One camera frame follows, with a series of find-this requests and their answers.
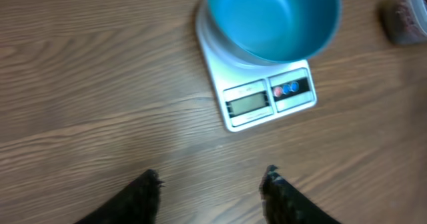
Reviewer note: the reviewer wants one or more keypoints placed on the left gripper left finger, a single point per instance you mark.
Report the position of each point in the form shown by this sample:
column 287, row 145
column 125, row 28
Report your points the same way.
column 137, row 203

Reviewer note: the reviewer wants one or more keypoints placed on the red adzuki beans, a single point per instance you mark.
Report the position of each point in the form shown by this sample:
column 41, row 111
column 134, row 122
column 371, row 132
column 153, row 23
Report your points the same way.
column 413, row 16

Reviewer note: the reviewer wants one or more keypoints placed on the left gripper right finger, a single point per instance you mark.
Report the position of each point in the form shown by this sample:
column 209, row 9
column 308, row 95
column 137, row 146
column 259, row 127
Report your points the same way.
column 284, row 204

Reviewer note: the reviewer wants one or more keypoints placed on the white digital kitchen scale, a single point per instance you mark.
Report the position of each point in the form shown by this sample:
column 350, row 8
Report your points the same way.
column 251, row 91

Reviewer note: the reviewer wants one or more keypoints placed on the blue bowl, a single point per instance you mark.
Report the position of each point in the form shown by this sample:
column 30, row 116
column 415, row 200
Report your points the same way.
column 280, row 31

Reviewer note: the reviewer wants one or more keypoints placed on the clear plastic container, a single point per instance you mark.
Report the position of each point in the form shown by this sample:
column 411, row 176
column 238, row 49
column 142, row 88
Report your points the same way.
column 394, row 27

